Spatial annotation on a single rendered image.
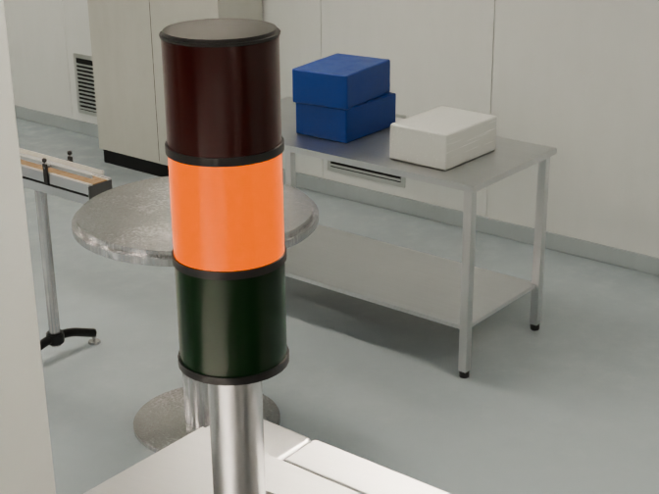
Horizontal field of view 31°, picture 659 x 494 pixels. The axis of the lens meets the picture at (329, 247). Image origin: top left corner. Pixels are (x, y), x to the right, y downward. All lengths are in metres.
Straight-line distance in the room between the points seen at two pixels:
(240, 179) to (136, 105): 7.61
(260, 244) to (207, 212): 0.03
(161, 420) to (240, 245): 4.50
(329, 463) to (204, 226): 0.20
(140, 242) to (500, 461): 1.62
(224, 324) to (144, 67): 7.46
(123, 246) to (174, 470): 3.64
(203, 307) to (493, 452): 4.30
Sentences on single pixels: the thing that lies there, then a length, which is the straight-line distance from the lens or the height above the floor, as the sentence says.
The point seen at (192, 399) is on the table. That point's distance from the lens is 4.87.
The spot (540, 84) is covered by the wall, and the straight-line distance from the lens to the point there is 6.62.
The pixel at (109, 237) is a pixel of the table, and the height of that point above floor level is 0.93.
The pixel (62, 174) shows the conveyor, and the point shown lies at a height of 0.93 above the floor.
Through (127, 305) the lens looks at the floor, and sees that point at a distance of 6.14.
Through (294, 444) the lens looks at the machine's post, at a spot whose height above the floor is 2.10.
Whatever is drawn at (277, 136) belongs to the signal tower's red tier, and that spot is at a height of 2.31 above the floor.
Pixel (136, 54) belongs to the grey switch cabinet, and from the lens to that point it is 8.00.
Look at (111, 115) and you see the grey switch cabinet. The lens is 8.32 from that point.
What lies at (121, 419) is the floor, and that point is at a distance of 5.08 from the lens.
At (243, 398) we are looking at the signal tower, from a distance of 0.55.
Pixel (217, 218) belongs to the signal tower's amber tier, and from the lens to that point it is 0.50.
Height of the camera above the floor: 2.44
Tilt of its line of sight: 21 degrees down
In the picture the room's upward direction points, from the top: 1 degrees counter-clockwise
